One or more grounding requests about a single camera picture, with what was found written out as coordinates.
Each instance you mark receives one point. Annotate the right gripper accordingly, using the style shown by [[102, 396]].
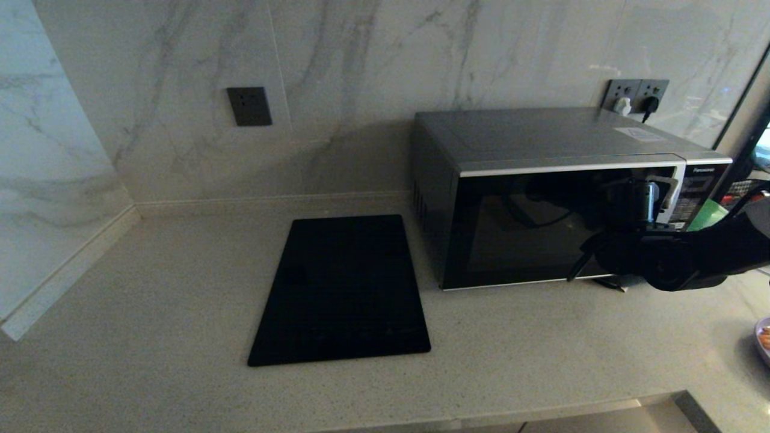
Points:
[[631, 201]]

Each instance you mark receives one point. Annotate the silver black microwave oven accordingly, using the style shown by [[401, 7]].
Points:
[[517, 228]]

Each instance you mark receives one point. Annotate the purple plate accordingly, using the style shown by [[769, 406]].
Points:
[[764, 355]]

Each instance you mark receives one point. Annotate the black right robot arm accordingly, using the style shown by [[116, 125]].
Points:
[[722, 252]]

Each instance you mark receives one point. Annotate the silver microwave oven body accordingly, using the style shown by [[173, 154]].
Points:
[[541, 133]]

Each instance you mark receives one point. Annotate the green cutting board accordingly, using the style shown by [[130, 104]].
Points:
[[707, 215]]

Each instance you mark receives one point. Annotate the black power plug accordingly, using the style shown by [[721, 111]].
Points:
[[650, 104]]

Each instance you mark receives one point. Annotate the white power plug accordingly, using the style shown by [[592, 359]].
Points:
[[622, 106]]

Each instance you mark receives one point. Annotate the dark rectangular pad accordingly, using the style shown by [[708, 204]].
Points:
[[610, 282]]

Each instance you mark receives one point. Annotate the black induction cooktop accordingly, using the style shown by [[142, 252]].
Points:
[[341, 288]]

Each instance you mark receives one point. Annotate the light grey wall socket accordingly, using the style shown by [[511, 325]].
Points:
[[618, 88], [659, 88]]

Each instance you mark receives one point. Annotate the dark grey wall socket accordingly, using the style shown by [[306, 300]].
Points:
[[249, 106]]

